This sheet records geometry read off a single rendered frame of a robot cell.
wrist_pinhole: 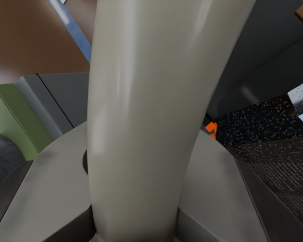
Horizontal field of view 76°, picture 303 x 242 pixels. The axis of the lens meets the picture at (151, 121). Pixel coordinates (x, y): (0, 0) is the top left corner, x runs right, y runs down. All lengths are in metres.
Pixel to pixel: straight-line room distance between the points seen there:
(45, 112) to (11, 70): 1.48
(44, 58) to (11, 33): 0.36
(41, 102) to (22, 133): 0.11
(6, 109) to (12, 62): 1.44
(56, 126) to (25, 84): 0.16
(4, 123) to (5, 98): 0.08
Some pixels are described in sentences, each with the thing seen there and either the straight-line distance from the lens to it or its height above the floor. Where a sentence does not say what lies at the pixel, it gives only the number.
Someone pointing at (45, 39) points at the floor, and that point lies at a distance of 1.86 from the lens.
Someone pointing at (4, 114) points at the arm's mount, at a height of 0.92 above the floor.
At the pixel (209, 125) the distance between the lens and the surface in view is 1.32.
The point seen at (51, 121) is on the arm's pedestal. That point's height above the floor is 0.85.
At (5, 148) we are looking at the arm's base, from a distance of 0.73.
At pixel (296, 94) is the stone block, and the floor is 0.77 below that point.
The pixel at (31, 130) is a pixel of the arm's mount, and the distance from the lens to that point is 0.71.
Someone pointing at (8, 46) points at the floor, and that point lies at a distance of 2.16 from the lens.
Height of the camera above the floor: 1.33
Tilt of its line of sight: 66 degrees down
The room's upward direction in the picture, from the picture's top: 132 degrees counter-clockwise
